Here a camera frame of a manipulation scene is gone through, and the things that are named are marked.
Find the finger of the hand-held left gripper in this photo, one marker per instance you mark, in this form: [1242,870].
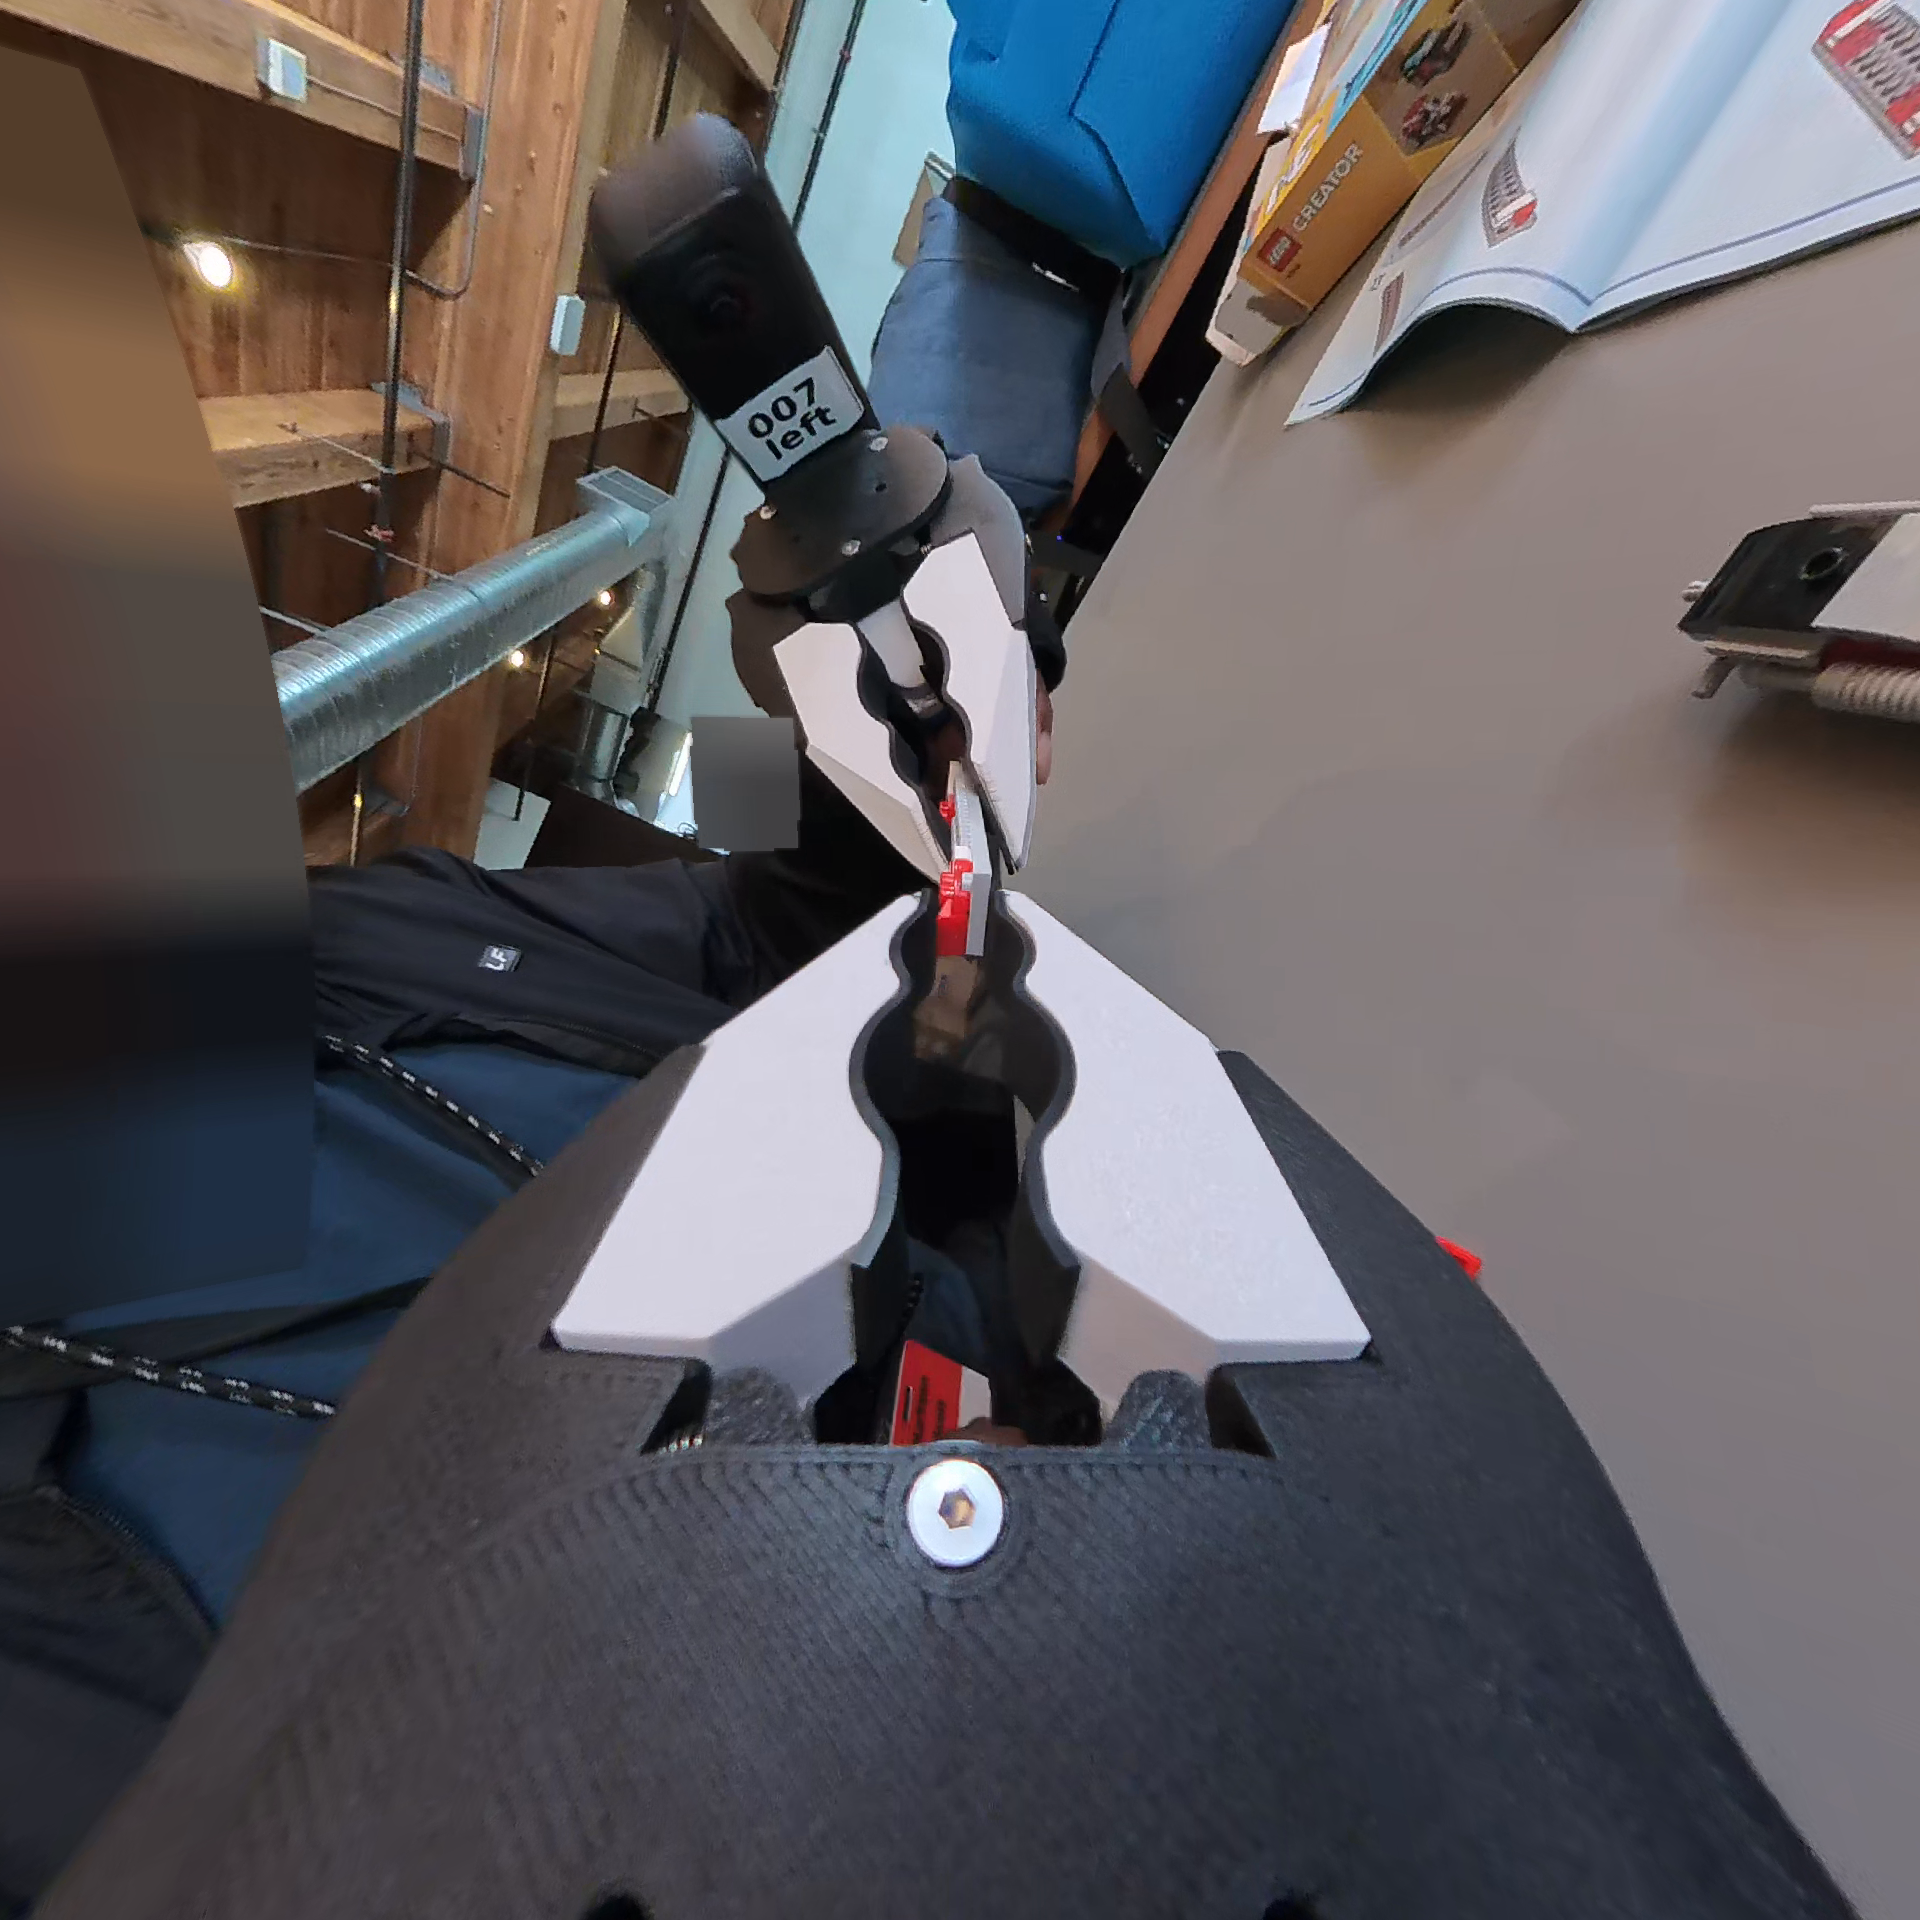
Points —
[991,647]
[834,706]

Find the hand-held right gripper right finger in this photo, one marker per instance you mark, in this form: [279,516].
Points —
[1200,1184]

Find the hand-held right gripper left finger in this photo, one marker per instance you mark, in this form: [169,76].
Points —
[735,1184]

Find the grey toy brick plate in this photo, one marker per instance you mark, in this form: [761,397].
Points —
[975,901]

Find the small red toy brick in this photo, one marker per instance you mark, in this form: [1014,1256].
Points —
[1455,1250]

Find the grey desk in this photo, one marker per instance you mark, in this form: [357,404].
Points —
[1426,751]

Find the person's left hand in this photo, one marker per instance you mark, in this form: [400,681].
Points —
[761,659]

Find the person's blue garment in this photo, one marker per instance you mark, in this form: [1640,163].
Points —
[420,1201]

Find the person's black jacket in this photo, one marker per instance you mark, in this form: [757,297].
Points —
[496,961]

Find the round ceiling lamp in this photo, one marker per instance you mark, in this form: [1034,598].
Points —
[212,261]

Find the yellow toy brick set box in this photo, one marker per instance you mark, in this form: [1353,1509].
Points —
[1349,195]

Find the open instruction booklet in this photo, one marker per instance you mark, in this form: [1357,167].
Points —
[1649,182]

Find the grey black toy brick vehicle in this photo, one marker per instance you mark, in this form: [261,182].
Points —
[1800,585]

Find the silver ventilation duct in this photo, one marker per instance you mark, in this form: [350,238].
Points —
[450,630]

